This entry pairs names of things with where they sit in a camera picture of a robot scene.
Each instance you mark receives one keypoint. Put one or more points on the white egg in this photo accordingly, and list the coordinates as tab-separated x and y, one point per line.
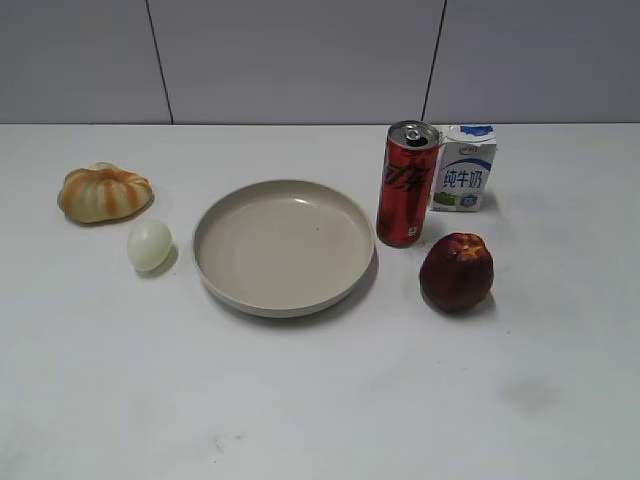
148	245

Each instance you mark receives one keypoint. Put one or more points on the beige round plate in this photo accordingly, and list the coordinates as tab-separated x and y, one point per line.
283	248

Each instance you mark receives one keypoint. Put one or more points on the red cola can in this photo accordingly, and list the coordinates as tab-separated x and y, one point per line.
411	154

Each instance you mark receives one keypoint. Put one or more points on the dark red apple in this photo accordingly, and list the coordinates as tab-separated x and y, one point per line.
457	273

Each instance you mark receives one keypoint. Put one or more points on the white blue milk carton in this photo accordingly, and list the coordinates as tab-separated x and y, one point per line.
464	165

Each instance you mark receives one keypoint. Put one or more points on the striped bread bun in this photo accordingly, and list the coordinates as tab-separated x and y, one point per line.
103	193

